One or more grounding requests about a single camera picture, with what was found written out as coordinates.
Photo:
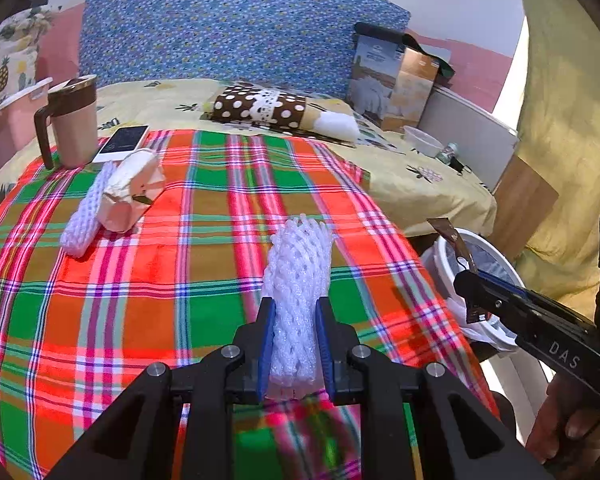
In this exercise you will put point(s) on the yellow curtain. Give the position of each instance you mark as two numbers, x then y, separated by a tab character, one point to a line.
565	110

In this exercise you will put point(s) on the small glass jar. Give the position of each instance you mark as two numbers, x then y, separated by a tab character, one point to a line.
447	152

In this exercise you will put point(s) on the blue floral headboard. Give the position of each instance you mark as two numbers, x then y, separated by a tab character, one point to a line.
230	20

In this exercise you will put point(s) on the white bin liner bag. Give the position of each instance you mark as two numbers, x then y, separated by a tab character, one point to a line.
485	332

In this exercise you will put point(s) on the clear plastic bowl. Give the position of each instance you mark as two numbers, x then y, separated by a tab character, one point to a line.
422	140

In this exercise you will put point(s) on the brown foil snack wrapper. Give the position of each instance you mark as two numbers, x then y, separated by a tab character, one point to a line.
455	250

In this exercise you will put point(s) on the white trash bin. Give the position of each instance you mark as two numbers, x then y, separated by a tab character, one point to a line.
500	260

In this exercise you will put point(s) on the yellow pineapple print bedsheet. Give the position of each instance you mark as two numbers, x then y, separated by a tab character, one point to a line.
405	190

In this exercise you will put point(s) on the black binder clip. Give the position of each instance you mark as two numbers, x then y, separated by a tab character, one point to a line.
461	166

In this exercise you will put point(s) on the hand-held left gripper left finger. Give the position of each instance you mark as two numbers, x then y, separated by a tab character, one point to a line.
265	350

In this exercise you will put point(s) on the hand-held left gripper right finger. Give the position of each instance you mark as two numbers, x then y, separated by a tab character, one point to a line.
326	355

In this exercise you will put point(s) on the gold cardboard box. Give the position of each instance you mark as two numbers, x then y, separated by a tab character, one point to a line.
412	95

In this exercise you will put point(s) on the white cabinet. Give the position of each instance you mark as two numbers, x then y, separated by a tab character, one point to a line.
465	130

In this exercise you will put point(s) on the bedding product box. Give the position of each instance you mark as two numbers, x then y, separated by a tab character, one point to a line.
372	85

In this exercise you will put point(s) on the brown polka dot pillow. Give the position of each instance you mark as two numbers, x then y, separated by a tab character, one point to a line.
260	105

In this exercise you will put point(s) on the pink storage box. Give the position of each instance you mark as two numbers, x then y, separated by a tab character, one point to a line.
10	120

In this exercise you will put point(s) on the wooden board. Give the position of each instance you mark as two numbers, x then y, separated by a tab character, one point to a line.
522	205

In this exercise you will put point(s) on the person's right hand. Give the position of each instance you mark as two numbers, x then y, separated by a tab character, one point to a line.
570	425

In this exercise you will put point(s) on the white foam fruit net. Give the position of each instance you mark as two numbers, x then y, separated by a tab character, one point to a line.
87	210
297	300

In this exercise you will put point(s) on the plaid cloth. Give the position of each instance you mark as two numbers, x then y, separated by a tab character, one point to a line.
155	285

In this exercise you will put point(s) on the pineapple print pillow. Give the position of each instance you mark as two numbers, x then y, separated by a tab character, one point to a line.
5	60

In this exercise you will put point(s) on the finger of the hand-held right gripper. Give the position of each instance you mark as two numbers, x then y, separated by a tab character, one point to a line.
510	288
480	302

